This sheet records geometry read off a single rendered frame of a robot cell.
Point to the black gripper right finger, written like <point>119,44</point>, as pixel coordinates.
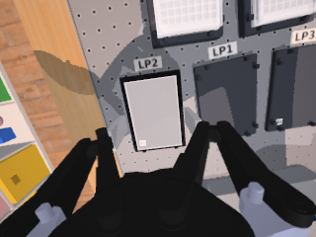
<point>272,207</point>

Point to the grey operator panel with coloured buttons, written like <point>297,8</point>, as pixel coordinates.
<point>300,178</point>

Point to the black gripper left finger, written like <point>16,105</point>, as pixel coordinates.
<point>56,199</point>

